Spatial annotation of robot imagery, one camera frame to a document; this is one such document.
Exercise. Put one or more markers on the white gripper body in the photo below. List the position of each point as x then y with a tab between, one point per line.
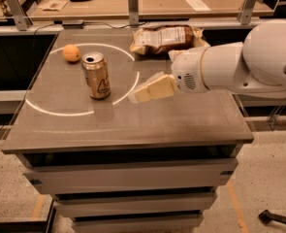
187	71

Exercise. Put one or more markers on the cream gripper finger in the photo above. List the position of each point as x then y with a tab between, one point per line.
175	55
158	86

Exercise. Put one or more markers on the orange soda can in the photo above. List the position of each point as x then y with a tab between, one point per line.
95	69

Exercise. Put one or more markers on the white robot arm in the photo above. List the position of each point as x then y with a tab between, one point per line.
254	67

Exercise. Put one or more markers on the brown chip bag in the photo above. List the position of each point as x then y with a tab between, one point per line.
162	39

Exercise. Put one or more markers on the white paper sheet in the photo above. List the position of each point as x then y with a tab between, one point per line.
198	5

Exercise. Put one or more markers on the grey drawer cabinet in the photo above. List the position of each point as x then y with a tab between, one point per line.
112	166

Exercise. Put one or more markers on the orange fruit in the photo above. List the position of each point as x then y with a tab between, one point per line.
71	53

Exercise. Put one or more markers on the small paper card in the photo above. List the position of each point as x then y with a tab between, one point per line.
54	5

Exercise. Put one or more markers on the black chair base leg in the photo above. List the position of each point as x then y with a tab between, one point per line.
266	217

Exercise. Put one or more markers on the metal bracket middle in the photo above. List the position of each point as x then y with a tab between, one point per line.
133	9

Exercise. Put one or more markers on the metal bracket left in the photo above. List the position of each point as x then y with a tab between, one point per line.
21	19

